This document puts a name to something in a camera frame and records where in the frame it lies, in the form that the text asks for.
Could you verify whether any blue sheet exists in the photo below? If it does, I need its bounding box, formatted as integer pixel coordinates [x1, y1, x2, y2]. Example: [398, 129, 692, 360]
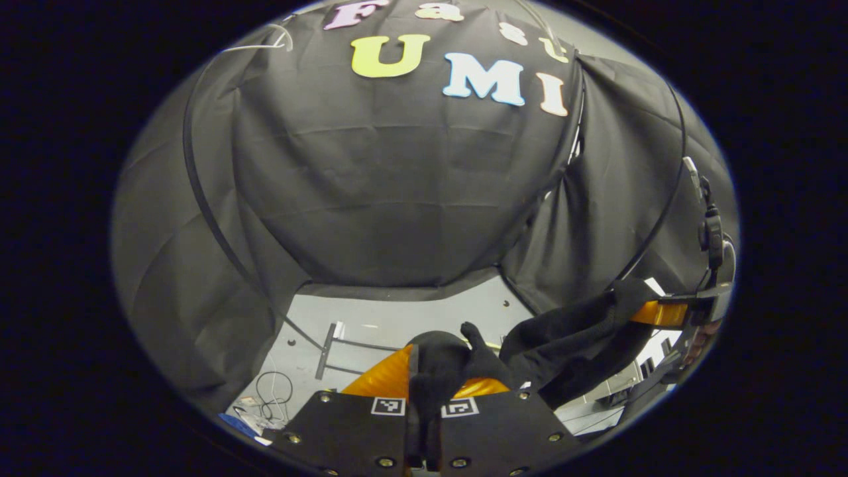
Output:
[219, 412, 272, 445]

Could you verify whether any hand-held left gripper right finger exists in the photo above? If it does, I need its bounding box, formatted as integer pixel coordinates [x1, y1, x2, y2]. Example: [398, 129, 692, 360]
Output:
[437, 378, 587, 476]

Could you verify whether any black floor cable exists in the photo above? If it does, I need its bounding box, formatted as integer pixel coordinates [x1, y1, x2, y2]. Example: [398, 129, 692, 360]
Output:
[255, 370, 295, 422]

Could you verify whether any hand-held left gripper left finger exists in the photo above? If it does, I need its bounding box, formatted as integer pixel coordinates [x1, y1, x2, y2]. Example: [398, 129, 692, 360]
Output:
[268, 344, 416, 477]

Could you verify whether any black knit garment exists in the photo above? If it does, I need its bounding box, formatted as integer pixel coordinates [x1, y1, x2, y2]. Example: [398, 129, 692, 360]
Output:
[407, 278, 663, 464]

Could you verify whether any white plastic hanger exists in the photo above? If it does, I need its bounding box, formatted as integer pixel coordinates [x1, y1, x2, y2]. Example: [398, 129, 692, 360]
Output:
[222, 23, 293, 54]

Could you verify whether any black backdrop cloth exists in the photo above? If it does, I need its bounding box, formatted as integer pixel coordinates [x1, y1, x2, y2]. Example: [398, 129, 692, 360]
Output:
[113, 0, 739, 411]

